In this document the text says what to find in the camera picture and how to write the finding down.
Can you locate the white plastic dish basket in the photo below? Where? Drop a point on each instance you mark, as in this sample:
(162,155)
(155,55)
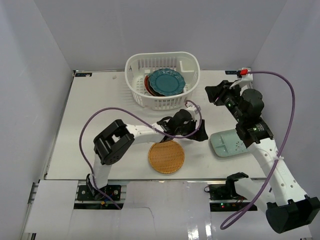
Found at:
(142,64)

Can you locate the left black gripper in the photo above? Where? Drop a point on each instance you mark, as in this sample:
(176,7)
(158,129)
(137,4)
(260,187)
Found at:
(198,128)

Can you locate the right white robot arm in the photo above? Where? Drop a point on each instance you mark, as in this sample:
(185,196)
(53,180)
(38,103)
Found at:
(283,201)

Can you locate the woven bamboo round tray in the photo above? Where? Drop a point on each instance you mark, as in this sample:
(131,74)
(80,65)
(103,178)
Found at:
(166,157)

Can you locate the light green divided square plate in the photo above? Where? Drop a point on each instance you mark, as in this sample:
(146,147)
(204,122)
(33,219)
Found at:
(227,143)

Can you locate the right blue table label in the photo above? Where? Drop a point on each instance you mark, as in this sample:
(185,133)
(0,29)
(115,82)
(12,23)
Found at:
(231,72)

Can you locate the brown rimmed beige round plate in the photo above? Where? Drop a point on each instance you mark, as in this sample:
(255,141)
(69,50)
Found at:
(148,89)

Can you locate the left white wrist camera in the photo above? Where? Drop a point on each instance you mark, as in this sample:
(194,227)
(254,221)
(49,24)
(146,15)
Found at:
(193,110)

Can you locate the teal scalloped round plate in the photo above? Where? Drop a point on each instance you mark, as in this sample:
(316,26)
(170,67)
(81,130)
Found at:
(167,82)

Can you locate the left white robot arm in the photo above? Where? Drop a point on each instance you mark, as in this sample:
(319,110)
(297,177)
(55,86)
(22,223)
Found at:
(112,143)

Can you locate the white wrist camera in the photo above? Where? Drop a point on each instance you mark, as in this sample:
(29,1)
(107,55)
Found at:
(244,78)
(193,110)

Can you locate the blue table label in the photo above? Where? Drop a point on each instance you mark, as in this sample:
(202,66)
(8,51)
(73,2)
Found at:
(82,74)
(231,72)

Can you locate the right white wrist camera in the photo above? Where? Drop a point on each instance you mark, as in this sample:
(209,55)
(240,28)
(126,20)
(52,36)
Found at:
(244,78)

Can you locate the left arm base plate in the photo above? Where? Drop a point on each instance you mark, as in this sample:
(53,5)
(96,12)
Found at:
(85,194)

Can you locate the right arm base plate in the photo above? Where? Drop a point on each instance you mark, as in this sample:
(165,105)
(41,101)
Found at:
(220,192)

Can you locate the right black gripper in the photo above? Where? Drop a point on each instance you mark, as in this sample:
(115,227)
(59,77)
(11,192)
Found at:
(221,91)

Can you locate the left blue table label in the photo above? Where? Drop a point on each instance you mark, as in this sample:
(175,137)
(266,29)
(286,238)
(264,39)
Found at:
(82,74)

